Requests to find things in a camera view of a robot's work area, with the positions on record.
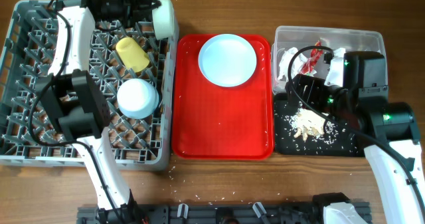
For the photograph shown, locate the green plastic bowl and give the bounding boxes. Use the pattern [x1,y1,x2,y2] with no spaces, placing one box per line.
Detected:
[152,0,175,40]

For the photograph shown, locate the yellow plastic cup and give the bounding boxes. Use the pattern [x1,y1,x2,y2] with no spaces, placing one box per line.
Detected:
[116,37,150,72]

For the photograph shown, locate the red snack wrapper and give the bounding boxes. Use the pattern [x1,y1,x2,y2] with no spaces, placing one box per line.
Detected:
[300,49,323,76]

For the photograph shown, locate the white napkin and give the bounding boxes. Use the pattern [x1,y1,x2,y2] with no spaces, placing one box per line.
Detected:
[278,47,307,80]

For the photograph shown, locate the light blue food bowl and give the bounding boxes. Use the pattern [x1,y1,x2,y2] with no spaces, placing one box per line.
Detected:
[117,78,159,119]

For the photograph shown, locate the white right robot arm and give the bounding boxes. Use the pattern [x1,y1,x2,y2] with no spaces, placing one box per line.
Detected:
[286,45,424,223]

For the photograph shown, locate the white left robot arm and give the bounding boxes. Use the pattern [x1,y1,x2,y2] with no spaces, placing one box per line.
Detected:
[32,0,174,222]

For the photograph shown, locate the grey dishwasher rack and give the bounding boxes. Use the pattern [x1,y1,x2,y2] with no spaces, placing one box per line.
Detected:
[1,0,178,171]

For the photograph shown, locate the rice and food scraps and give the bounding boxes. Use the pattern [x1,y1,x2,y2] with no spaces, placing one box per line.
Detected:
[278,108,339,145]

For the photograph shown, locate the clear plastic bin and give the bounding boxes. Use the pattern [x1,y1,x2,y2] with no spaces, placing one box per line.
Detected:
[271,26,386,94]

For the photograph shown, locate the black tray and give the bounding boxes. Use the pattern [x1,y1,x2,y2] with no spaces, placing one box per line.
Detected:
[274,94,364,157]

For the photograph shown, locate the light blue plate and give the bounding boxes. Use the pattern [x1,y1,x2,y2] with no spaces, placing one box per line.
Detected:
[198,34,257,88]

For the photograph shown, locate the red serving tray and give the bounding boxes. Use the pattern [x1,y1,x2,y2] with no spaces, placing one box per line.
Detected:
[171,34,274,160]

